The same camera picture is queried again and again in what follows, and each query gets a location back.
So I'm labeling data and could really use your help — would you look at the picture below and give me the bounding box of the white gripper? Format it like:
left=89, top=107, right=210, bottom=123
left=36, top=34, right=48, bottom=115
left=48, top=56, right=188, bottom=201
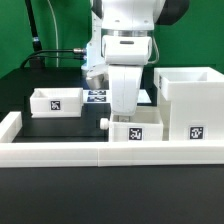
left=102, top=35, right=152, bottom=116

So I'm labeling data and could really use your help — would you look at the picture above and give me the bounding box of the white front drawer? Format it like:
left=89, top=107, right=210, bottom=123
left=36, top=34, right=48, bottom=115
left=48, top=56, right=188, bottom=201
left=100, top=106, right=164, bottom=142

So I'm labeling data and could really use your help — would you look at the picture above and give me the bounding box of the white drawer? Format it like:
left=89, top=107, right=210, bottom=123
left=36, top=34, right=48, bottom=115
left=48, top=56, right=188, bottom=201
left=100, top=106, right=164, bottom=142
left=30, top=88, right=83, bottom=118

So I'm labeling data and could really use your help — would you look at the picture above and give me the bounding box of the white drawer cabinet box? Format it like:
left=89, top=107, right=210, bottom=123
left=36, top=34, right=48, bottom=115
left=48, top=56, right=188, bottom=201
left=154, top=67, right=224, bottom=141

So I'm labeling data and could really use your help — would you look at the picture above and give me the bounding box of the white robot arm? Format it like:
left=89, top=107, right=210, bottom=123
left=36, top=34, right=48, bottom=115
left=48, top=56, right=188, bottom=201
left=82, top=0, right=190, bottom=116

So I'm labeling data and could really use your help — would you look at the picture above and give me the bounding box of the white rear drawer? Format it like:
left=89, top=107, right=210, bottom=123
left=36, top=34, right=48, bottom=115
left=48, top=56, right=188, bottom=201
left=30, top=88, right=83, bottom=118

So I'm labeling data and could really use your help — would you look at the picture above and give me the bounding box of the white fiducial marker sheet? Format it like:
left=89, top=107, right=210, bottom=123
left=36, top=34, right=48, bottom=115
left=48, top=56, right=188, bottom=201
left=83, top=89, right=151, bottom=104

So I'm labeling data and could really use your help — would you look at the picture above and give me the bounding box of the black vertical pole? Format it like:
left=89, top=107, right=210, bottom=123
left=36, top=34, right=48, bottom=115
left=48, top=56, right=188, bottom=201
left=25, top=0, right=45, bottom=69

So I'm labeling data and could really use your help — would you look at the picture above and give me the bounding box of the thin white cable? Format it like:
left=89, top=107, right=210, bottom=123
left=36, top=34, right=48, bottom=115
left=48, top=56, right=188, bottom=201
left=46, top=0, right=60, bottom=68

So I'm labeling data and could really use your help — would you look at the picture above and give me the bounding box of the black cable with connector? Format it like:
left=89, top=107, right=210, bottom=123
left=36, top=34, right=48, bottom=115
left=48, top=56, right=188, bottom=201
left=20, top=47, right=88, bottom=69

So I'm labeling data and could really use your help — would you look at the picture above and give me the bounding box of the white U-shaped boundary frame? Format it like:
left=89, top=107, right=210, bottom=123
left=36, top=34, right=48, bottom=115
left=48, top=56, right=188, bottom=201
left=0, top=112, right=224, bottom=168

